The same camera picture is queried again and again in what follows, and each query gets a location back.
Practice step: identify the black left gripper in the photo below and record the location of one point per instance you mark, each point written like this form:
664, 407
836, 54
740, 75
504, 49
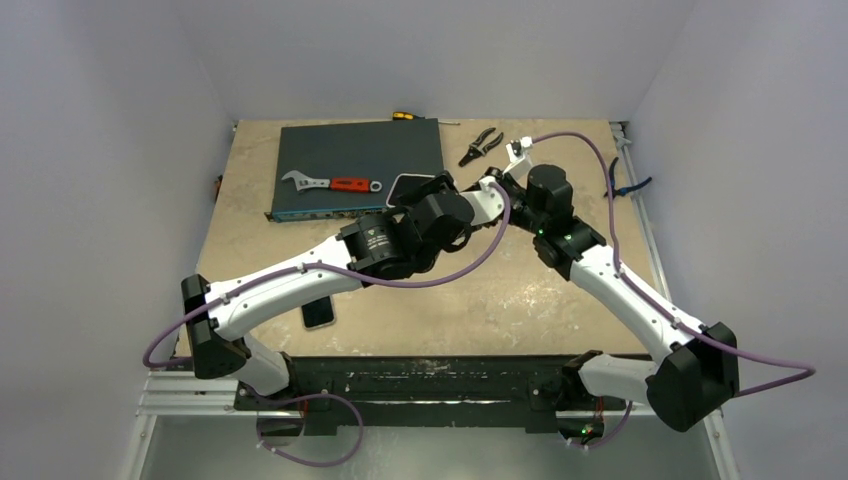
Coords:
417, 197

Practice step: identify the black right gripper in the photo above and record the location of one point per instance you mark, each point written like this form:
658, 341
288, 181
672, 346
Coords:
494, 181

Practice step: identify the phone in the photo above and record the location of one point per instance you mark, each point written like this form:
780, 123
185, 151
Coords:
405, 183
319, 313

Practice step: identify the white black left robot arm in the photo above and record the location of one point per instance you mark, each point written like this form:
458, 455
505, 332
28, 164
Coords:
384, 249

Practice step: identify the yellow black screwdriver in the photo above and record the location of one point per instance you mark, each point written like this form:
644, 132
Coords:
407, 116

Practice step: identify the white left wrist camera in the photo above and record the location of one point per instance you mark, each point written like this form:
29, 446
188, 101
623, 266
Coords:
488, 204

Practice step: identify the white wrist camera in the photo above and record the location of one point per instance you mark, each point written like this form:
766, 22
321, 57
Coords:
520, 162
488, 204

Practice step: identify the black grey wire stripper pliers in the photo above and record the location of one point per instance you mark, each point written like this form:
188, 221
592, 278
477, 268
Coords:
486, 141

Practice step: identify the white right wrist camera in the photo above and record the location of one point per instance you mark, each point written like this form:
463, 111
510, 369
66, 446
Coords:
520, 162

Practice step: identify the red handled adjustable wrench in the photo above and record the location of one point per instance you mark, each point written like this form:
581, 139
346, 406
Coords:
303, 182

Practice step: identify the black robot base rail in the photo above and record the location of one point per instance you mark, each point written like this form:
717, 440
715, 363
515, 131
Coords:
529, 392

